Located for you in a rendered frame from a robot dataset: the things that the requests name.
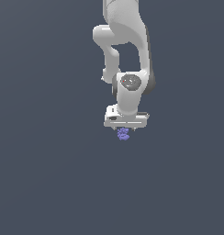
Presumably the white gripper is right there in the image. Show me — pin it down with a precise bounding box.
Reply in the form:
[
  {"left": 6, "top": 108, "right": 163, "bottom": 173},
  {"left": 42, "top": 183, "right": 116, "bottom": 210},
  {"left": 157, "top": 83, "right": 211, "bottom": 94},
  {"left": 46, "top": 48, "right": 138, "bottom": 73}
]
[{"left": 104, "top": 104, "right": 151, "bottom": 132}]

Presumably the small purple lumpy object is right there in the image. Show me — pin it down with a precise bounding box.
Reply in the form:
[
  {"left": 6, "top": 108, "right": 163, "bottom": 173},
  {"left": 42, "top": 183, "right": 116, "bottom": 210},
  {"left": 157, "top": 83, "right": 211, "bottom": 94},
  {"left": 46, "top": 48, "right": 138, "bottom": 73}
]
[{"left": 117, "top": 128, "right": 130, "bottom": 141}]

